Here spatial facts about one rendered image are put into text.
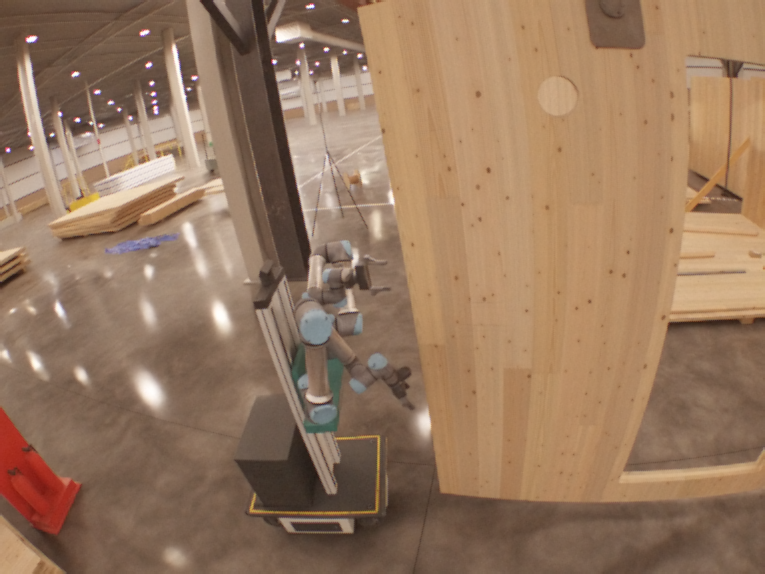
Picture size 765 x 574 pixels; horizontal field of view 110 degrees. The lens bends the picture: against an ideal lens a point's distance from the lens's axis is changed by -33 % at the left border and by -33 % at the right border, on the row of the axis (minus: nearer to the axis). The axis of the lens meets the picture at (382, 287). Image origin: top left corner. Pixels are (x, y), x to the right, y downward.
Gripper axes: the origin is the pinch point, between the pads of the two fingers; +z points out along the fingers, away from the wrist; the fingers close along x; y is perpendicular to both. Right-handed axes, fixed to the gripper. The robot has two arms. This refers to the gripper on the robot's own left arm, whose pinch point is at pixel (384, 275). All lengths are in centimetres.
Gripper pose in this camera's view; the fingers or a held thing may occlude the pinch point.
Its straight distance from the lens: 182.9
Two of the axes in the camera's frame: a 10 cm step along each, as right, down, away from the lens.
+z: 9.3, 0.0, -3.6
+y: 3.2, -4.8, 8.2
